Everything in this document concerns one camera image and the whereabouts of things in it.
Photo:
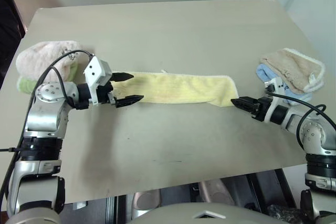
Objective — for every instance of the dark wooden cabinet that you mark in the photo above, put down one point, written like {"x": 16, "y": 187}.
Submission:
{"x": 8, "y": 24}

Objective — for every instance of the yellow towel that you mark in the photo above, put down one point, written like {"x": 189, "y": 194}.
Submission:
{"x": 178, "y": 87}

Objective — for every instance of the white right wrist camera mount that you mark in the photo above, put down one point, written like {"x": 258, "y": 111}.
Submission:
{"x": 279, "y": 84}

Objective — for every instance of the dark crumpled object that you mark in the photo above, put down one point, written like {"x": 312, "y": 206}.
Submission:
{"x": 283, "y": 212}

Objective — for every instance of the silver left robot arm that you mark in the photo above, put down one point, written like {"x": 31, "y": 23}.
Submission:
{"x": 44, "y": 119}

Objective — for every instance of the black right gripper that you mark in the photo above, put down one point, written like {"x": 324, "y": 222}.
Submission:
{"x": 260, "y": 108}

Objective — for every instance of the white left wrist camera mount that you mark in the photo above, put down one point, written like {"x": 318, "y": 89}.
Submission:
{"x": 96, "y": 71}

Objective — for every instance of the beige rounded shell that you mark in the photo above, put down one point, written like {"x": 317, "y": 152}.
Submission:
{"x": 215, "y": 191}

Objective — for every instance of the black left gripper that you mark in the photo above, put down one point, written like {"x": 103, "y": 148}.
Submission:
{"x": 104, "y": 95}

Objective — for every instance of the silver robot torso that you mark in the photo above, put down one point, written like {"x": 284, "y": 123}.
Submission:
{"x": 204, "y": 214}

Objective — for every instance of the green folded towel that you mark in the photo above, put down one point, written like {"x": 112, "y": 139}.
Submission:
{"x": 25, "y": 85}

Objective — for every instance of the blue folded towel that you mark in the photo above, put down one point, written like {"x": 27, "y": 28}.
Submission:
{"x": 262, "y": 73}

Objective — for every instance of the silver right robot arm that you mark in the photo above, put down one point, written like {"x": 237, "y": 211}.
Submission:
{"x": 312, "y": 132}

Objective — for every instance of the beige folded towel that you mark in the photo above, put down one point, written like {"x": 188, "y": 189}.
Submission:
{"x": 291, "y": 64}

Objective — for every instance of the pink folded towel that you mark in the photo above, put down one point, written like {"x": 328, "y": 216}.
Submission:
{"x": 42, "y": 56}

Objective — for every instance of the black table frame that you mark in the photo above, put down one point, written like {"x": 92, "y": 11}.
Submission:
{"x": 273, "y": 187}

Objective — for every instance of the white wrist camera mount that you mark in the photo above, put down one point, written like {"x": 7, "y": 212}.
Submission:
{"x": 96, "y": 71}
{"x": 279, "y": 84}

